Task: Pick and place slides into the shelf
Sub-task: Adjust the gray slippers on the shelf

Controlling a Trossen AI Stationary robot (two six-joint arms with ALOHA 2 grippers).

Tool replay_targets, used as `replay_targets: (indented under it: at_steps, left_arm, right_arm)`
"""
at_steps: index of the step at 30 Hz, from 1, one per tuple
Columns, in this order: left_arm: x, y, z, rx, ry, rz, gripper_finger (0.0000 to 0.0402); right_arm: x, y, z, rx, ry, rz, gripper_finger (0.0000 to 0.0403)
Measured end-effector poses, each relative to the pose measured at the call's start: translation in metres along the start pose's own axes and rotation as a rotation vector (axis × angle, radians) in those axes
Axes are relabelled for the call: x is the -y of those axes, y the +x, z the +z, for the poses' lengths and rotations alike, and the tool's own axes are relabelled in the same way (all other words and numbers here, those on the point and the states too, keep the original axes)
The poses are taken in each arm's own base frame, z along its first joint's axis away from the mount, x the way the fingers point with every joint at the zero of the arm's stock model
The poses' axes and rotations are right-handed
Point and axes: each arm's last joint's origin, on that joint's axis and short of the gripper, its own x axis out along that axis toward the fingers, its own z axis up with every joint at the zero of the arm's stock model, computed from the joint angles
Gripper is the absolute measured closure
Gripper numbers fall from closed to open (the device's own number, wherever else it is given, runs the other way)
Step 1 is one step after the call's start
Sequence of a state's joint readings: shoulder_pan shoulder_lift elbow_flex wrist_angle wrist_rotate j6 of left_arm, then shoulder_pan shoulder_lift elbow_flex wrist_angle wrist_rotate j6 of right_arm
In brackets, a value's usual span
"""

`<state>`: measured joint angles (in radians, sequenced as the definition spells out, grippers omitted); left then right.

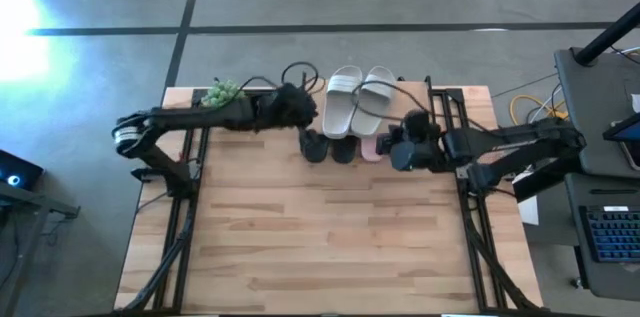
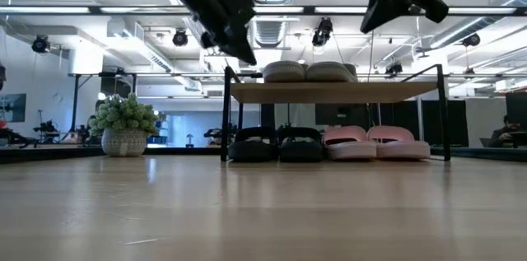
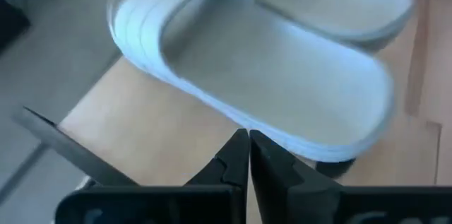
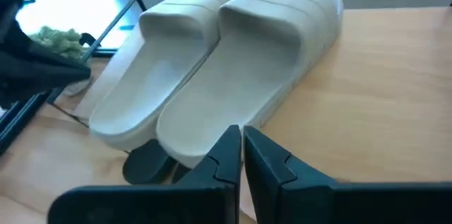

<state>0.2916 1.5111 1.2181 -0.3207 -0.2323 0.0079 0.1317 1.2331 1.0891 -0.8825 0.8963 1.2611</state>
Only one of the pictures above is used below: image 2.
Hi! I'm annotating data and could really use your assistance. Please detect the grey rubber slide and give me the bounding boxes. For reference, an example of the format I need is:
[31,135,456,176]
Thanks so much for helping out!
[262,60,306,84]
[304,61,358,84]

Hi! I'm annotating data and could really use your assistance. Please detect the black rubber slide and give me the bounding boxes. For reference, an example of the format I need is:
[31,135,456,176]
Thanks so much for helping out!
[277,126,325,164]
[227,126,281,163]

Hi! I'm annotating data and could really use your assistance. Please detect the pink rubber slide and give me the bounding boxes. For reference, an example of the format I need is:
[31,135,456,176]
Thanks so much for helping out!
[366,125,431,161]
[321,125,378,161]

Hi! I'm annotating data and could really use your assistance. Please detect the wooden shelf with black legs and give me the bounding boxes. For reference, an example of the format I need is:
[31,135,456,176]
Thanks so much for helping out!
[221,63,452,162]

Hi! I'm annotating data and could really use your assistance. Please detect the dark partition panels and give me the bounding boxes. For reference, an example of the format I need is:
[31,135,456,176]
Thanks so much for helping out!
[315,102,469,147]

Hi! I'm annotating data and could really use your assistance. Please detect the green plant in grey pot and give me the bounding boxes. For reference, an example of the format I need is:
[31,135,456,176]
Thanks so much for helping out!
[89,92,161,158]

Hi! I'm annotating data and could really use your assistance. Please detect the black metal stand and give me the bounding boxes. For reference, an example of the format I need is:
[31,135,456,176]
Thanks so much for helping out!
[68,72,139,134]

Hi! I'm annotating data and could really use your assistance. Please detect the dark monitor screen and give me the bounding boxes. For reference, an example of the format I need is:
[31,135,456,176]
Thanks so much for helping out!
[505,91,527,130]

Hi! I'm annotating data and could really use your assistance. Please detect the person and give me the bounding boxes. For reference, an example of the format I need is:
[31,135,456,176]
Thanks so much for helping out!
[487,114,524,149]

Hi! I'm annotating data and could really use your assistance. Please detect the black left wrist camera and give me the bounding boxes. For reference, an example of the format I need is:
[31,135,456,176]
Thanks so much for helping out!
[222,0,256,23]

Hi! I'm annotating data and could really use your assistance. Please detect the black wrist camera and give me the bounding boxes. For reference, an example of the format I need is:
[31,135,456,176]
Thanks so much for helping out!
[222,0,256,23]
[411,0,450,24]

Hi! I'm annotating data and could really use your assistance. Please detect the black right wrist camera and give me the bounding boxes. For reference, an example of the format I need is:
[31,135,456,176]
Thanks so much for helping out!
[411,0,450,24]

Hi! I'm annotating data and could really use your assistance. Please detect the black aluminium table frame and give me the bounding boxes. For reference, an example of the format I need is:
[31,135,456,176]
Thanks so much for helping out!
[0,144,527,164]

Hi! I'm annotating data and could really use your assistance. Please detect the dark wall picture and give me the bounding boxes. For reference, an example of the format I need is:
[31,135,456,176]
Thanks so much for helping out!
[0,93,27,124]

